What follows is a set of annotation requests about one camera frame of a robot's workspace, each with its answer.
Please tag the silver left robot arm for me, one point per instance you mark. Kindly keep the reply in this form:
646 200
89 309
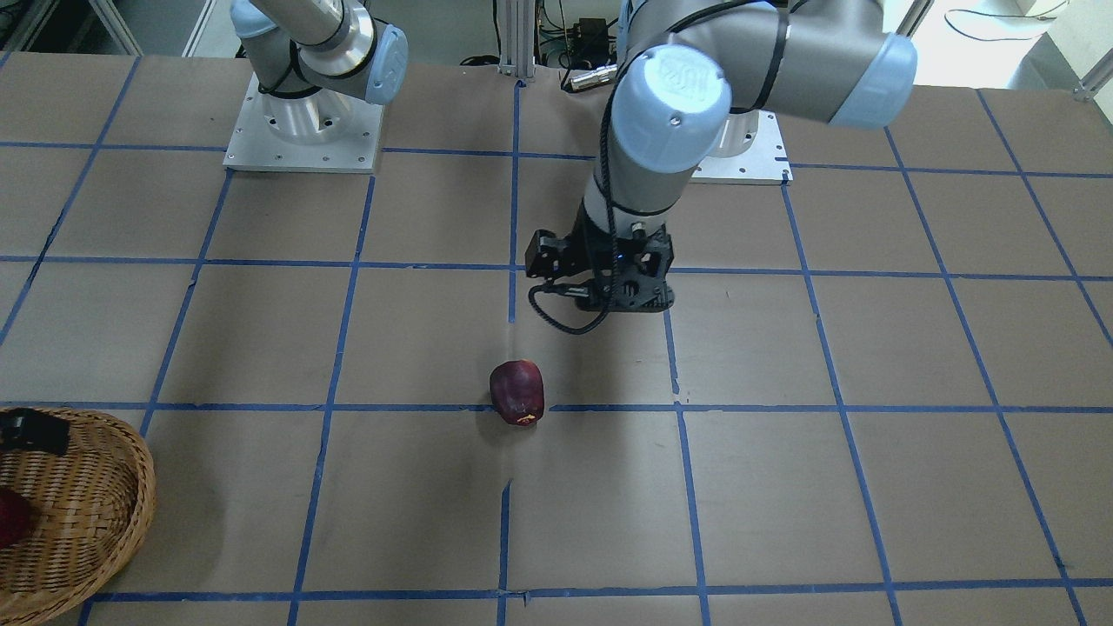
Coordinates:
684 67

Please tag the woven wicker basket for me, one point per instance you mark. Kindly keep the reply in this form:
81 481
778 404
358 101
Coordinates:
94 507

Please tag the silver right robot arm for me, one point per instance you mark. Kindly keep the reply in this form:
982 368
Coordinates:
324 72

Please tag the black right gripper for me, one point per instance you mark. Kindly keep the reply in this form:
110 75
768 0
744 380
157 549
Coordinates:
41 433

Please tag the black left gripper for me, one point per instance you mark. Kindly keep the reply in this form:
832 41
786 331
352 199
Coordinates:
585 254

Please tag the dark red apple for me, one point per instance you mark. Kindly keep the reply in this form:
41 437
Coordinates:
517 392

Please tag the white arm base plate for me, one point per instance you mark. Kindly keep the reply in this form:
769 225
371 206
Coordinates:
750 151
323 133

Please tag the red yellow apple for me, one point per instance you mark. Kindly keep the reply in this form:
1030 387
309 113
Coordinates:
17 517

